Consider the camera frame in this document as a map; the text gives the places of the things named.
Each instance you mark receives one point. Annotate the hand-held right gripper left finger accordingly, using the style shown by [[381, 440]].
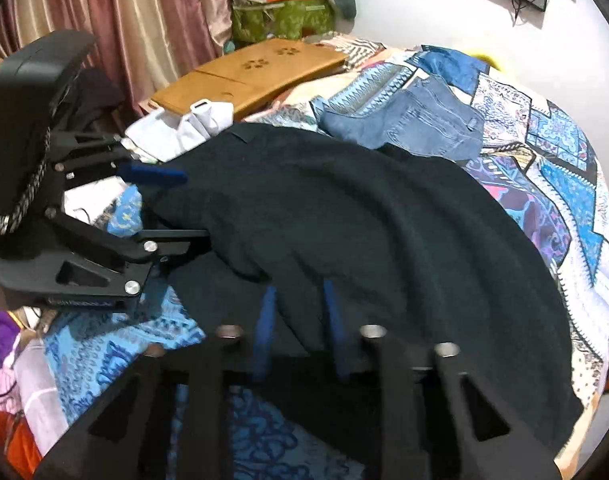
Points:
[[262, 330]]

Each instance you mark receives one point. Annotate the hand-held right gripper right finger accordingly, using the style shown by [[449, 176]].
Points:
[[334, 330]]

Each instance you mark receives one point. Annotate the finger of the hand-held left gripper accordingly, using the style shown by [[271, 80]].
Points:
[[154, 174], [174, 246]]

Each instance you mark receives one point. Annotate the black pants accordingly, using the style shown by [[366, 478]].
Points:
[[364, 240]]

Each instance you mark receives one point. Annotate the white garment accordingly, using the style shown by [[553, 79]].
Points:
[[184, 125]]

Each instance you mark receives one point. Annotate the wooden lap desk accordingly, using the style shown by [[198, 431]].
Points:
[[249, 77]]

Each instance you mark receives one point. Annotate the striped pink curtain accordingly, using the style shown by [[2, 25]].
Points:
[[119, 20]]

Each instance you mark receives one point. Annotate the green fabric bag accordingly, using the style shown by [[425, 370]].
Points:
[[279, 17]]

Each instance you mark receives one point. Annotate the pink striped cloth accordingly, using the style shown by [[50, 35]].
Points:
[[19, 390]]

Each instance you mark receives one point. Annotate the blue jeans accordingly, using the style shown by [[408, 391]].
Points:
[[409, 117]]

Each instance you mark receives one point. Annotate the patterned blue bedsheet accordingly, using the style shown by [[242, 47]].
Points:
[[534, 170]]

